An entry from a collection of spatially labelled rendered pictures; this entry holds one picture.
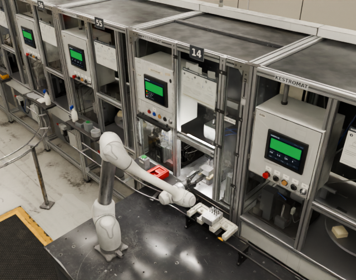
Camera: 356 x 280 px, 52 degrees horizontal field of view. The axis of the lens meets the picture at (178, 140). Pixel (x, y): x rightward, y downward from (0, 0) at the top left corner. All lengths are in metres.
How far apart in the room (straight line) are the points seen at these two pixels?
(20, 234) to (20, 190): 0.74
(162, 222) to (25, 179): 2.36
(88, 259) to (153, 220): 0.59
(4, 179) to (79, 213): 1.22
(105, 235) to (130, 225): 0.38
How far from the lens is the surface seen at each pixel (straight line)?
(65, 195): 4.45
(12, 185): 4.82
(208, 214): 2.68
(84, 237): 2.95
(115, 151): 2.31
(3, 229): 4.25
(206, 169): 2.92
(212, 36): 2.73
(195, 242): 2.83
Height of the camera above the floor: 2.77
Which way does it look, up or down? 32 degrees down
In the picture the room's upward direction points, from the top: straight up
